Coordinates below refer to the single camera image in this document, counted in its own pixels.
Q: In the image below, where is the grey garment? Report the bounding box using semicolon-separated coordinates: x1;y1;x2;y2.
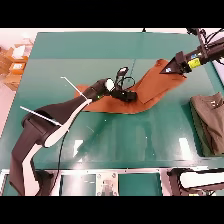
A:
190;92;224;156

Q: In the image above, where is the orange shirt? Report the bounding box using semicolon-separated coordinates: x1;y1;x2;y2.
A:
73;58;188;115

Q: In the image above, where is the black cable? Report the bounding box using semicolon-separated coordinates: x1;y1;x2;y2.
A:
56;130;67;176
115;75;137;93

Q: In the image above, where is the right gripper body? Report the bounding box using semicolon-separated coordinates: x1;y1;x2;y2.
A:
171;50;189;76

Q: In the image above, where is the silver frame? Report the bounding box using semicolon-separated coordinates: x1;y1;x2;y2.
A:
0;167;224;197

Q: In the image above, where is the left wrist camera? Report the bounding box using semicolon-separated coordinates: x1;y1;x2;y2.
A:
116;66;131;85

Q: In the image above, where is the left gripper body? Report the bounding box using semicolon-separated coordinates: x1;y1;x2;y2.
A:
111;88;138;103

